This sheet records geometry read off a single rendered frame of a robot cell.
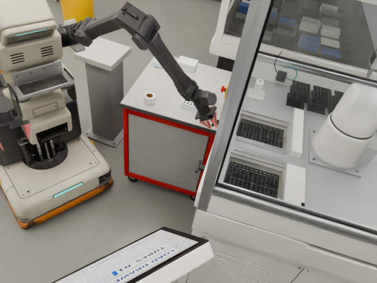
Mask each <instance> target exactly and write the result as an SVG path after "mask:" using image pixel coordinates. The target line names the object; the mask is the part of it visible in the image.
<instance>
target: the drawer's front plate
mask: <svg viewBox="0 0 377 283"><path fill-rule="evenodd" d="M212 147H213V146H212ZM211 151H212V148H211ZM211 151H210V154H211ZM210 154H209V157H208V160H207V163H206V166H205V169H204V173H203V176H202V178H201V181H200V185H199V188H198V190H197V194H196V198H195V203H194V206H195V207H197V203H198V200H199V196H200V193H201V188H202V186H203V182H204V177H205V174H206V169H207V166H208V162H209V158H210Z"/></svg>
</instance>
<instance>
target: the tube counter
mask: <svg viewBox="0 0 377 283"><path fill-rule="evenodd" d="M132 267H133V265H131V264H130V263H128V264H126V265H124V266H122V267H120V268H118V269H116V270H114V271H113V272H111V273H109V274H107V275H105V276H103V277H101V278H99V279H97V280H95V281H93V282H92V283H104V282H106V281H108V280H110V279H111V278H113V277H115V276H117V275H119V274H120V273H123V272H125V271H126V270H128V269H130V268H132Z"/></svg>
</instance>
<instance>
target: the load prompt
mask: <svg viewBox="0 0 377 283"><path fill-rule="evenodd" d="M179 251H180V249H178V248H175V247H171V248H170V249H168V250H166V251H164V252H163V253H160V254H158V255H157V256H155V257H153V258H151V259H149V260H148V261H146V262H144V263H142V264H140V265H138V266H136V267H135V268H133V269H131V270H129V271H127V272H125V273H123V274H121V275H120V276H118V277H116V278H114V279H112V280H110V281H108V282H107V283H123V282H124V281H126V280H128V279H130V278H132V277H134V276H135V275H137V274H139V273H140V272H142V271H145V270H146V269H148V268H150V267H151V266H153V265H155V264H157V263H159V262H161V261H162V260H164V259H166V258H168V257H170V256H172V255H173V254H175V253H177V252H179Z"/></svg>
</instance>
